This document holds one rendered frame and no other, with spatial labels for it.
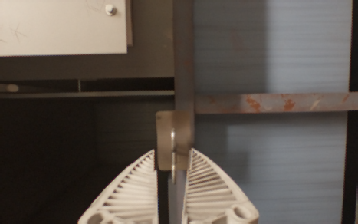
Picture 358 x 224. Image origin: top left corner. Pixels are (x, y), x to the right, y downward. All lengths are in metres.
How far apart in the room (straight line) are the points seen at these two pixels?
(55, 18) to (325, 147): 0.77
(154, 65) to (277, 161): 0.48
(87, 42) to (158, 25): 0.19
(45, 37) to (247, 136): 0.53
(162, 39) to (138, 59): 0.08
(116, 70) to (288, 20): 0.53
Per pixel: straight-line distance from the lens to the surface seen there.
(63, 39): 0.32
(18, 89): 0.55
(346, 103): 0.60
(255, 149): 0.51
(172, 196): 0.49
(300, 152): 0.60
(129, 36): 0.40
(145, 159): 0.17
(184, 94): 0.36
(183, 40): 0.40
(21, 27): 0.37
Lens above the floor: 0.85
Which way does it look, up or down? 1 degrees down
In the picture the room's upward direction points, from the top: 91 degrees counter-clockwise
